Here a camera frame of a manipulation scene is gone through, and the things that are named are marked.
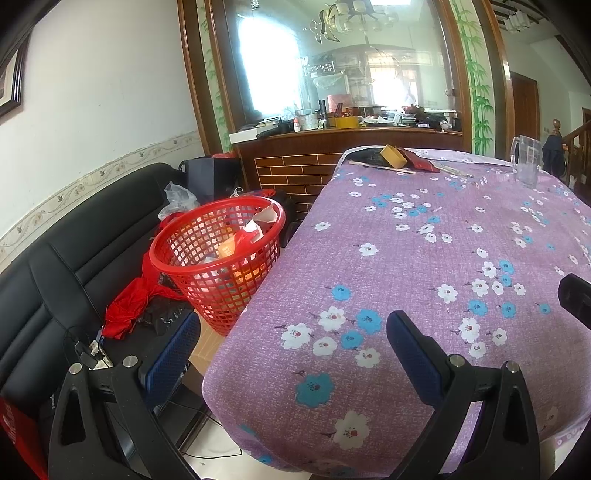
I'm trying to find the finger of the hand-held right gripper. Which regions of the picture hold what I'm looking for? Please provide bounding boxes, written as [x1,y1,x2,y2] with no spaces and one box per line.
[558,273,591,333]

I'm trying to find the brown tape roll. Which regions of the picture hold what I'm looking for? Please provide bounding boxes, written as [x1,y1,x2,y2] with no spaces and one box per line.
[380,144,409,169]

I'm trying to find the orange cardboard box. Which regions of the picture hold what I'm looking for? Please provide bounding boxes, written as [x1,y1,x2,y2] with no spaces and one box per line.
[217,231,259,282]

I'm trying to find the dark hanging jacket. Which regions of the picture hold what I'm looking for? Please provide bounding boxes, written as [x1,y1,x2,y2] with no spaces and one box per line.
[542,134,568,178]

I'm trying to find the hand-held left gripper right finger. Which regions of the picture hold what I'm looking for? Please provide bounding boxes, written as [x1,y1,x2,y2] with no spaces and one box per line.
[386,310,541,480]

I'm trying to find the red cloth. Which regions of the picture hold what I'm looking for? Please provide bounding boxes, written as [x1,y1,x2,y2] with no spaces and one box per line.
[102,251,185,340]

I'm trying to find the navy shopping bag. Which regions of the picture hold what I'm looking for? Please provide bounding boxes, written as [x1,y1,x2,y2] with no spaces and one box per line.
[179,156,243,206]

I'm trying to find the clear plastic bag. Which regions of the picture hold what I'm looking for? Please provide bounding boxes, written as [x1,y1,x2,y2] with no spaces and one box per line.
[159,181,200,220]

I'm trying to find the white chandelier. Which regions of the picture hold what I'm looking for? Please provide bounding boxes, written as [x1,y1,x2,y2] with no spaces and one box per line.
[309,0,400,35]

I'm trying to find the bamboo painted panel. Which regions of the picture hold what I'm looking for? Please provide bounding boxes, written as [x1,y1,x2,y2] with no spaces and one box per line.
[450,0,497,158]

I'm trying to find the red plastic mesh basket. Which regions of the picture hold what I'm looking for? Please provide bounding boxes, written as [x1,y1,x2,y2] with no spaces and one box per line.
[148,196,287,337]

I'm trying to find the flat red packet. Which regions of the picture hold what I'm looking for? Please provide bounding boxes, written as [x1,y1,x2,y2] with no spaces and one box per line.
[402,148,441,174]

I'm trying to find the white ceiling lamp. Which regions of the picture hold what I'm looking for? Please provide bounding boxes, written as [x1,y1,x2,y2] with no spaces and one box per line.
[502,9,532,32]

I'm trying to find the wooden stair railing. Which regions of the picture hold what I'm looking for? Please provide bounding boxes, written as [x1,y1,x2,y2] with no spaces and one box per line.
[551,117,591,195]

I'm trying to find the pale plastic strips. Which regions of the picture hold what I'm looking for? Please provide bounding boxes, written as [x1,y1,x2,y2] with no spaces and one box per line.
[434,161,485,185]

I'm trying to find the clear plastic cup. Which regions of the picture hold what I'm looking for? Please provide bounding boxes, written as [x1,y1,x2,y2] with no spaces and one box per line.
[510,135,544,188]

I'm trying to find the wooden brick pattern cabinet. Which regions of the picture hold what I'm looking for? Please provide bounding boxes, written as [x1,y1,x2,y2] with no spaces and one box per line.
[229,127,465,217]

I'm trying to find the black plastic bag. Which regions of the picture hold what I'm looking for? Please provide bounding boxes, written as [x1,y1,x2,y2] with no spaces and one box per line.
[139,298,190,334]

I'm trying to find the wooden door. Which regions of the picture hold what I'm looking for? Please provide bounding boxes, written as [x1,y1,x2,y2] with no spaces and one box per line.
[510,71,541,148]

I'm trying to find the black leather sofa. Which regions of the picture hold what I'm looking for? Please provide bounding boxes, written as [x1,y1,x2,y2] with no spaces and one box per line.
[0,162,204,416]

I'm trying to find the etched glass partition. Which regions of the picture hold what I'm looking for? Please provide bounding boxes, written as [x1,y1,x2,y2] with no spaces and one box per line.
[178,0,515,160]

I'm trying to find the red cardboard box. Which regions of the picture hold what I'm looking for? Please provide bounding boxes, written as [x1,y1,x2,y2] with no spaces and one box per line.
[0,394,49,480]

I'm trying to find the dark framed wall picture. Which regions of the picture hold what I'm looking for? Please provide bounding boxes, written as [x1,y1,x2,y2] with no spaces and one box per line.
[0,46,24,121]

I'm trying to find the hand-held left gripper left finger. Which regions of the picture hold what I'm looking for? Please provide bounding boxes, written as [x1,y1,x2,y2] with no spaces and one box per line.
[48,310,201,480]

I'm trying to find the white red bag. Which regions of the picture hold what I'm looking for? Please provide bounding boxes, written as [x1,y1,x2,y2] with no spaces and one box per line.
[244,208,278,241]

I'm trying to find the purple floral tablecloth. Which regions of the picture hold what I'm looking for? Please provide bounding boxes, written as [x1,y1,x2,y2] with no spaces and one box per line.
[201,148,591,478]

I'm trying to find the flat white box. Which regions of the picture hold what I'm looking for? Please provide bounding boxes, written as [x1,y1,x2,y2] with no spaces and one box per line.
[229,128,278,145]

